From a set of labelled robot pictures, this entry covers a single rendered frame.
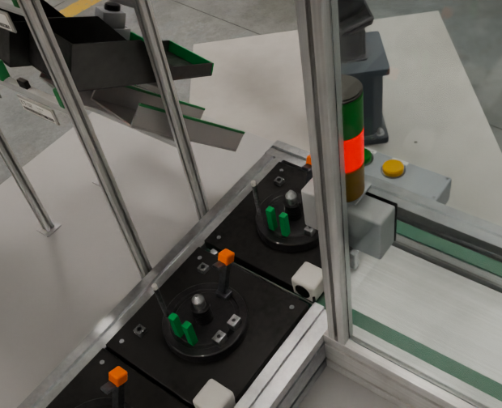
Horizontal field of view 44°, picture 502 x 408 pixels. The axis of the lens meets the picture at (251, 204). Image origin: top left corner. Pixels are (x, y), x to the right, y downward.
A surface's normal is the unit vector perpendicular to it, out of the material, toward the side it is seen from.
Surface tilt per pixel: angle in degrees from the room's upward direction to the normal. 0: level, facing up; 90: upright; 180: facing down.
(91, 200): 0
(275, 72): 0
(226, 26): 0
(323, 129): 90
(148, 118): 90
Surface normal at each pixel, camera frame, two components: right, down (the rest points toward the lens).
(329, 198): -0.59, 0.64
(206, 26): -0.14, -0.68
